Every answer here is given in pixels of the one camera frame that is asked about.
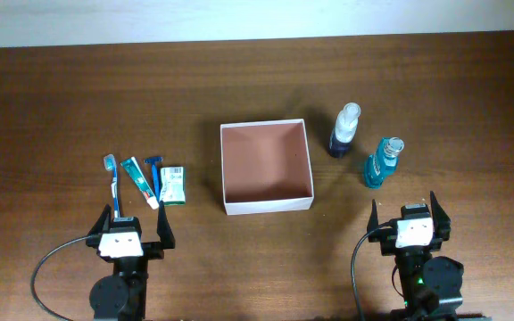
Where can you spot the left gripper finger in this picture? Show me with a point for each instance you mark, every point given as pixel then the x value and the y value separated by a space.
pixel 103 222
pixel 163 230

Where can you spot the blue white toothbrush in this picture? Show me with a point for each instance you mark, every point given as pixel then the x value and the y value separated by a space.
pixel 110 165

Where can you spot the teal mouthwash bottle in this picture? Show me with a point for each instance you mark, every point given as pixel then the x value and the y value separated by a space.
pixel 383 162

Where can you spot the green white soap packet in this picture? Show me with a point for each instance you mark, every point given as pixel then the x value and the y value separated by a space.
pixel 172 186

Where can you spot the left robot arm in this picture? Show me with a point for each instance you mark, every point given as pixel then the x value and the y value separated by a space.
pixel 122 294

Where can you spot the purple foam soap bottle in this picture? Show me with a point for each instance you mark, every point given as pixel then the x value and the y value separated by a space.
pixel 344 130

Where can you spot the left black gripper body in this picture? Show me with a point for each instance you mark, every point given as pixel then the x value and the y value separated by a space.
pixel 151 251

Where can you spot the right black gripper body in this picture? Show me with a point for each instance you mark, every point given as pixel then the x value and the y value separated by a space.
pixel 387 246

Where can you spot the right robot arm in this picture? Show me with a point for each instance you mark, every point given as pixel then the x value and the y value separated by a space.
pixel 431 286

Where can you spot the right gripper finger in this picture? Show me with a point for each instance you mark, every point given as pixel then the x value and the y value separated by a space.
pixel 373 219
pixel 442 222

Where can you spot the white cardboard box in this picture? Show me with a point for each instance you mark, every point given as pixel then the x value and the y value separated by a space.
pixel 265 167

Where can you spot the green white toothpaste tube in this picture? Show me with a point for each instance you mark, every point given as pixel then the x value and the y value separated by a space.
pixel 134 171

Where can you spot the blue disposable razor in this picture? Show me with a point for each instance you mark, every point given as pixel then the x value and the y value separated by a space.
pixel 153 161

